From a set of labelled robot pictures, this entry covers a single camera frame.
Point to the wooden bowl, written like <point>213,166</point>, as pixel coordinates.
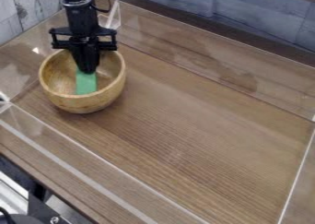
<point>56,78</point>

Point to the clear acrylic corner bracket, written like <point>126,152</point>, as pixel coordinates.
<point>110,21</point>

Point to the green rectangular block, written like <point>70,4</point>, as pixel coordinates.
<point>85,83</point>

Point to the black metal clamp bracket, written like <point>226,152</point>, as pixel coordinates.
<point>41,212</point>

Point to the clear acrylic tray wall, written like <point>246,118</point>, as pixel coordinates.
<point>202,143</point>

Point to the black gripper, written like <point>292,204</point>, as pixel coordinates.
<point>84,32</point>

